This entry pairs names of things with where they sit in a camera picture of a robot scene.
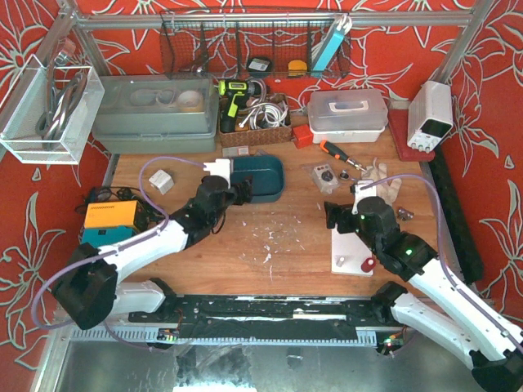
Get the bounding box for white peg base plate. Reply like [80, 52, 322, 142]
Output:
[331, 229, 373, 277]

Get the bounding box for red power cube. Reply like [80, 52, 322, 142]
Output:
[292, 124, 313, 149]

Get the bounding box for blue white box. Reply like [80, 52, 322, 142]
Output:
[311, 14, 353, 78]

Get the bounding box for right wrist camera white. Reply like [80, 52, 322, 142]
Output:
[351, 179, 377, 215]

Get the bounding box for bagged white switch box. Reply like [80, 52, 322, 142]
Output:
[302, 163, 340, 194]

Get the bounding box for black wire wall basket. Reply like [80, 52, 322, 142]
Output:
[160, 7, 351, 78]

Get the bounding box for white cube adapter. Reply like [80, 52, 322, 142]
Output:
[149, 170, 174, 195]

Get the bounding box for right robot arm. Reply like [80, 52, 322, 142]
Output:
[324, 196, 522, 391]

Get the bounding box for wicker basket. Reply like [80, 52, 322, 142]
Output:
[217, 114, 292, 147]

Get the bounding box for green cordless drill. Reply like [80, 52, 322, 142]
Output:
[217, 79, 262, 133]

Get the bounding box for clear acrylic wall bin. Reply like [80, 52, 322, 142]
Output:
[1, 56, 105, 165]

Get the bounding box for black cable chain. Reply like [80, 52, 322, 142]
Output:
[431, 145, 485, 285]

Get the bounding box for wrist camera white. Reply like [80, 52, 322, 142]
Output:
[203, 158, 233, 186]
[351, 179, 377, 215]

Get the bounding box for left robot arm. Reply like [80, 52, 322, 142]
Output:
[52, 176, 253, 330]

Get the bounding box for teal plastic tray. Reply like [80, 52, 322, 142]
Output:
[230, 155, 285, 203]

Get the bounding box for metal tee pipe fitting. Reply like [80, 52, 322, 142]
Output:
[397, 207, 413, 221]

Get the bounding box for red tool case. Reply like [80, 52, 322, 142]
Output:
[386, 108, 436, 163]

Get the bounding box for white coiled cables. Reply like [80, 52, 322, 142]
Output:
[240, 101, 289, 128]

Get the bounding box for black round tape measure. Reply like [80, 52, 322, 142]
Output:
[246, 56, 273, 78]

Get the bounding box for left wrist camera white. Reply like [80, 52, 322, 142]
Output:
[203, 158, 233, 186]

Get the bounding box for orange teal device box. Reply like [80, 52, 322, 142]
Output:
[81, 200, 149, 247]

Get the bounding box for grey plastic storage box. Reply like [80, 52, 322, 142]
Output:
[92, 75, 219, 154]

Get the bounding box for white plastic toolbox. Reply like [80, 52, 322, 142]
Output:
[307, 89, 388, 144]

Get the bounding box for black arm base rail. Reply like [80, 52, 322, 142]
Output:
[127, 295, 401, 341]

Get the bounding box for white power supply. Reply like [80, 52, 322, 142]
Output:
[406, 81, 453, 154]

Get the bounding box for large red spring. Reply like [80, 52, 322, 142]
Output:
[360, 257, 376, 274]

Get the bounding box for orange black screwdriver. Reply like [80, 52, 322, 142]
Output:
[320, 140, 365, 172]

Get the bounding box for white knit work glove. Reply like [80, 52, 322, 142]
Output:
[360, 158, 402, 206]

